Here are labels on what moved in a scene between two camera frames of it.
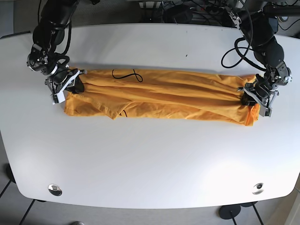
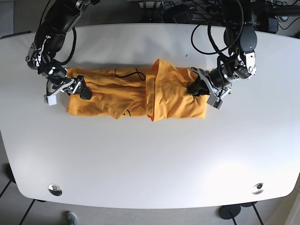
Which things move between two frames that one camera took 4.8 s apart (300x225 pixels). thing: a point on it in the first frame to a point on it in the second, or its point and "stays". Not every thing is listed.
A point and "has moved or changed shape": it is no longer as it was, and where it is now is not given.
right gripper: (264, 88) to (220, 80)
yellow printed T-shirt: (121, 93) has moved or changed shape
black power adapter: (181, 13) stays
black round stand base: (229, 212) stays
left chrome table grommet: (55, 190) stays
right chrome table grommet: (259, 188) stays
